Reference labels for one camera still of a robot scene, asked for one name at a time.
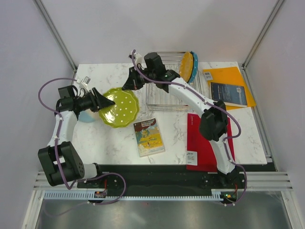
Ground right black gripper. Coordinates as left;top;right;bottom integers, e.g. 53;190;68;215
122;66;155;91

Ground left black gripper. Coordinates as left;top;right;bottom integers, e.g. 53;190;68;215
74;88;115;113

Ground cream and blue plate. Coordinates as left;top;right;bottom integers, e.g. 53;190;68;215
78;109;99;123

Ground green polka dot plate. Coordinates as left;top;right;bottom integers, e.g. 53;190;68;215
99;87;140;128

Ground wire dish rack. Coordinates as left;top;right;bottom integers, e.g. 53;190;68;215
145;52;207;111

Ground yellow polka dot plate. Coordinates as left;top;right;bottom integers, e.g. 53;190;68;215
179;52;194;83

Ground paperback book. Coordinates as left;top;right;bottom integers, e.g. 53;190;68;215
133;118;165;157

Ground blue polka dot plate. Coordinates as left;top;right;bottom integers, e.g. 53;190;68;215
188;51;198;84

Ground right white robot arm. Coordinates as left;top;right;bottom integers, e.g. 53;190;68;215
122;50;237;188

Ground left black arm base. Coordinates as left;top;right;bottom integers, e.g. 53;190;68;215
77;172;124;190

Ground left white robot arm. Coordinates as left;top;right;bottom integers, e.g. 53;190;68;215
38;85;115;187

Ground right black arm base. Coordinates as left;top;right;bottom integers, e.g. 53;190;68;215
202;170;245;189

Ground red folder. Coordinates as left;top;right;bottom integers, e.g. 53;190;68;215
186;114;235;174

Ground orange folder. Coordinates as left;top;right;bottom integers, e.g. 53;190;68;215
203;67;256;110

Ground dark blue book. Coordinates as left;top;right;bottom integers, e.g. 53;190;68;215
210;82;247;107

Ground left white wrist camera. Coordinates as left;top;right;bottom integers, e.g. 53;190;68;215
76;76;91;93

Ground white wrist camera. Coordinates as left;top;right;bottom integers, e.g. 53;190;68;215
76;76;91;93
128;52;143;66

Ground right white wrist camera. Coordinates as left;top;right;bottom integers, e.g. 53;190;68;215
128;52;143;66

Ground white cable duct right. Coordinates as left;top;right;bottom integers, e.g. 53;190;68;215
211;189;238;202

